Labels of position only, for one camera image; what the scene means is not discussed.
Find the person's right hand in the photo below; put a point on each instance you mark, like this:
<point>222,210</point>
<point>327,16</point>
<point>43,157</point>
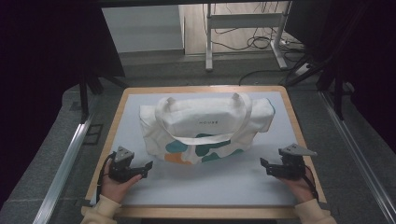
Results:
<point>299,188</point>

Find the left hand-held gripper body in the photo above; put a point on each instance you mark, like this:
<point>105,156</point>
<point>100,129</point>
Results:
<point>122,166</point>

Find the white power strip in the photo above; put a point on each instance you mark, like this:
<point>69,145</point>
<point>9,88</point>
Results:
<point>303,69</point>

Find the dark curtain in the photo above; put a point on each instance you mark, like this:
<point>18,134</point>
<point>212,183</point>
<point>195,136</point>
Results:
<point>46,77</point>
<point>364,62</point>

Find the white canvas tote bag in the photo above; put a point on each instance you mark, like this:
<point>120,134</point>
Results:
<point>214,115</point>

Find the aluminium rail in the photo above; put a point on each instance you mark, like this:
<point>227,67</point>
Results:
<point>358,155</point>
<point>62,174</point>

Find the white metal desk frame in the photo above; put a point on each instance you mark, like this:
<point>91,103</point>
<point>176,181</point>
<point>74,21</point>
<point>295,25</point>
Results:
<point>243,20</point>

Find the black stand legs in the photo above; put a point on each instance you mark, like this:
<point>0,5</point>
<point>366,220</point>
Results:
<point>85,93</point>
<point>330,74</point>

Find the person's left hand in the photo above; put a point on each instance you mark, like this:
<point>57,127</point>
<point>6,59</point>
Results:
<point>115,189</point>

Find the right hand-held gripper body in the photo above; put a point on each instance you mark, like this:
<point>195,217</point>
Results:
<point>291,165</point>

